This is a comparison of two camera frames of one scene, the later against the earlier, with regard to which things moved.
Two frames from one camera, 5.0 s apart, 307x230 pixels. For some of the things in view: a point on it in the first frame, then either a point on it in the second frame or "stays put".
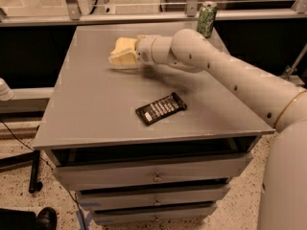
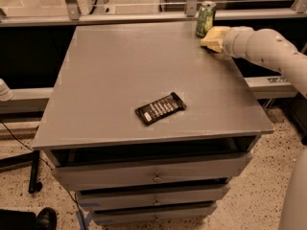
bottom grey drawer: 147,214 stays put
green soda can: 206,18 stays put
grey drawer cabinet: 146,145 stays put
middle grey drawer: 152,196 stays put
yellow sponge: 124,45 to 214,37
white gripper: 145,50 to 230,42
